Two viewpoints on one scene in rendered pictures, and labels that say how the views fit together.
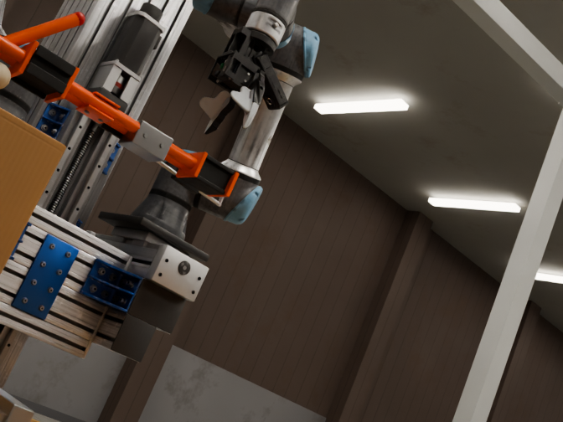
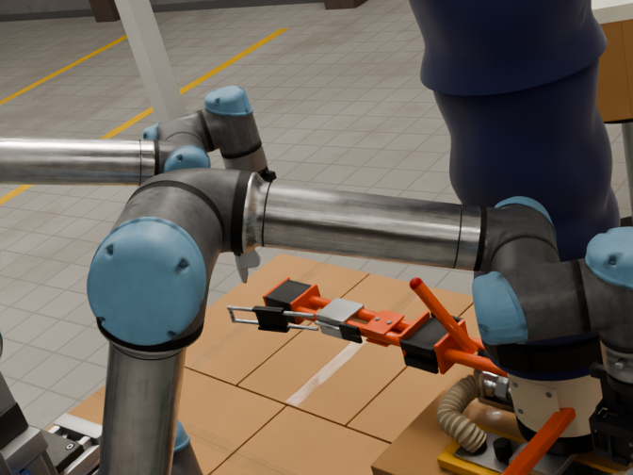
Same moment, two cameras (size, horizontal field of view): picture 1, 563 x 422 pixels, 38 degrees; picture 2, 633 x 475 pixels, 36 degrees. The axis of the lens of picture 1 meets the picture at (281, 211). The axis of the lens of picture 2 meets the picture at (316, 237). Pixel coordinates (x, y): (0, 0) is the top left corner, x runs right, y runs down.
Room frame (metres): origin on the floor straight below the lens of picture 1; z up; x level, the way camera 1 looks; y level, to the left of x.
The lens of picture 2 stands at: (1.63, 1.81, 2.03)
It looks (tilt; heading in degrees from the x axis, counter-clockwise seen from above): 27 degrees down; 261
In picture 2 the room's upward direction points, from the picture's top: 16 degrees counter-clockwise
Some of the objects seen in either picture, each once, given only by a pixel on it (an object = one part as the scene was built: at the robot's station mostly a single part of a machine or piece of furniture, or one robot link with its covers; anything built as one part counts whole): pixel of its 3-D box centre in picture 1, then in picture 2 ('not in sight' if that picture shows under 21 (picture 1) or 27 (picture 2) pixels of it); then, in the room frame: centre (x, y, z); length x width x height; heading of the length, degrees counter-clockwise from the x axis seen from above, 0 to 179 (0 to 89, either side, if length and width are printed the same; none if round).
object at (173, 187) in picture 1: (184, 177); not in sight; (2.07, 0.27, 1.20); 0.13 x 0.12 x 0.14; 87
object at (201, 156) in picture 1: (207, 174); (292, 300); (1.46, 0.15, 1.08); 0.08 x 0.07 x 0.05; 122
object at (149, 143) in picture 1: (146, 141); (342, 319); (1.40, 0.27, 1.07); 0.07 x 0.07 x 0.04; 32
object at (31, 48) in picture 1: (41, 73); (434, 341); (1.28, 0.45, 1.08); 0.10 x 0.08 x 0.06; 32
